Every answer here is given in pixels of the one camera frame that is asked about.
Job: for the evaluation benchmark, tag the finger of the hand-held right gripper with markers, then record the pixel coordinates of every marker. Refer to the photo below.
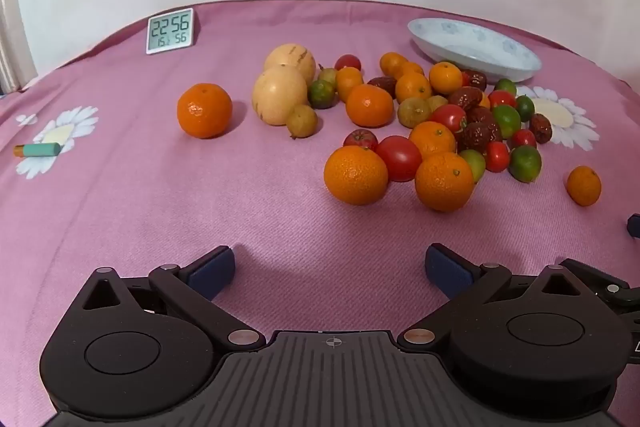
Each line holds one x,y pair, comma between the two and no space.
635,227
607,289

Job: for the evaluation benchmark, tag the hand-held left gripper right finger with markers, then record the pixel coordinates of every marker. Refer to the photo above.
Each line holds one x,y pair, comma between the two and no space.
447,271

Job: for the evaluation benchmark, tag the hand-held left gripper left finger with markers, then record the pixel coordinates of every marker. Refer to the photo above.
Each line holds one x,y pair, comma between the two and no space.
215,271

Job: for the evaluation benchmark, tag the mandarin orange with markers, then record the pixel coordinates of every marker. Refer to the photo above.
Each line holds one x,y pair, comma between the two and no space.
583,185
205,110

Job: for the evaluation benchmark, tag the group of tomatoes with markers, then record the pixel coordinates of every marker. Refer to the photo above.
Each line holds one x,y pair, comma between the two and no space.
398,159

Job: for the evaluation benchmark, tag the group of limes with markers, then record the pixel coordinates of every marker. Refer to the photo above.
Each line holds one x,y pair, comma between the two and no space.
525,164

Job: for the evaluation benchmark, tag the group of dried dates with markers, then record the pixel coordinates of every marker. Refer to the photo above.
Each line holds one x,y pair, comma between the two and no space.
475,137

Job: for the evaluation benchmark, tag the pile of mandarins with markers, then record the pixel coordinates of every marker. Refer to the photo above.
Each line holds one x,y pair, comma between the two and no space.
370,107

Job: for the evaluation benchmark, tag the white floral plate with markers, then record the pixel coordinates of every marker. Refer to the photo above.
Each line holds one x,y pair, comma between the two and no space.
475,47

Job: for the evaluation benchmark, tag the pink floral tablecloth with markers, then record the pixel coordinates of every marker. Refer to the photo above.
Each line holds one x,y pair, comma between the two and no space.
150,207

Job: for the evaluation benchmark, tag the small olive-brown fruit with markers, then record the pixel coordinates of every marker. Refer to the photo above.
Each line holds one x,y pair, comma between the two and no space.
327,74
437,102
301,121
413,112

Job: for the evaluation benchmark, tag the pale yellow round melon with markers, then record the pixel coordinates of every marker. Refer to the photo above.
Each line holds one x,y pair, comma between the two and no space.
290,56
277,97

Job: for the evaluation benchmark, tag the white digital clock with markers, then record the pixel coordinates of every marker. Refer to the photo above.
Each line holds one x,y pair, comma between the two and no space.
170,32

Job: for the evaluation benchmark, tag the white door frame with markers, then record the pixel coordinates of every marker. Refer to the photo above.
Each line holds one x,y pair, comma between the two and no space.
12,32

